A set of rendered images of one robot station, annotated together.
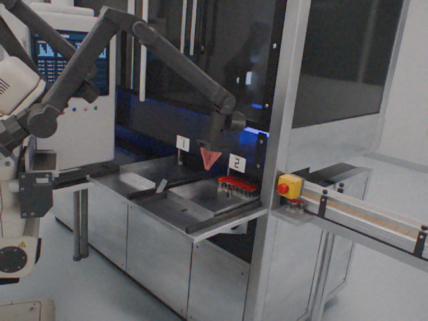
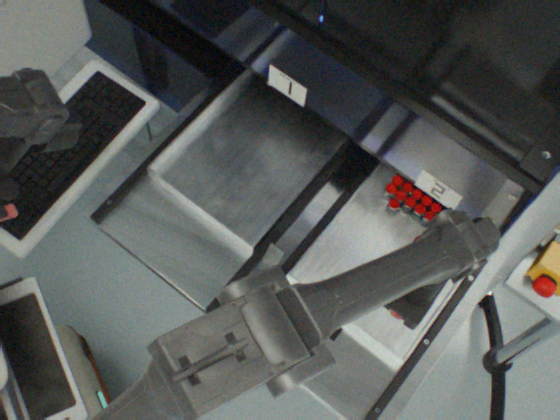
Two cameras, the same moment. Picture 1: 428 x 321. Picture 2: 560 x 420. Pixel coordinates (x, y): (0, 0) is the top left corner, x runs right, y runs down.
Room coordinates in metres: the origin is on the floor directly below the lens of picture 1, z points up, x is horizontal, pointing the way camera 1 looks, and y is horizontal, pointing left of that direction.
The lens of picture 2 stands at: (1.04, 0.30, 2.18)
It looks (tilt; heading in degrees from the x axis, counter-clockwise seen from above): 66 degrees down; 347
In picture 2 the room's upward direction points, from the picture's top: 9 degrees clockwise
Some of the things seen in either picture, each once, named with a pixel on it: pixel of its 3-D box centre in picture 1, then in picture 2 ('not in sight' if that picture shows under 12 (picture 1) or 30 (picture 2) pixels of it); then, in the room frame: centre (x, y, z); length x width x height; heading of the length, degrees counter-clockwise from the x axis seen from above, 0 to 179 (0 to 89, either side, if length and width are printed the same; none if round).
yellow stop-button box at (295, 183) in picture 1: (290, 186); (557, 266); (1.43, -0.30, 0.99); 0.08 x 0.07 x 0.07; 138
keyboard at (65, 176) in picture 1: (85, 174); (59, 149); (1.80, 0.62, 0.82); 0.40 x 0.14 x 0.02; 141
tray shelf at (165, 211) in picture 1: (179, 191); (300, 230); (1.57, 0.14, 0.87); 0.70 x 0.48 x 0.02; 48
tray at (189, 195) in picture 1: (219, 195); (396, 251); (1.51, -0.04, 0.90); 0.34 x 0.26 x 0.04; 138
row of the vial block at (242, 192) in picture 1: (234, 188); (422, 217); (1.57, -0.10, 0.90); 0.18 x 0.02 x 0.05; 48
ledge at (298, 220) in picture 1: (294, 214); (548, 276); (1.45, -0.34, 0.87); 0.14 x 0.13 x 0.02; 138
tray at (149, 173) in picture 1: (166, 171); (254, 149); (1.74, 0.21, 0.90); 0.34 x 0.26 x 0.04; 138
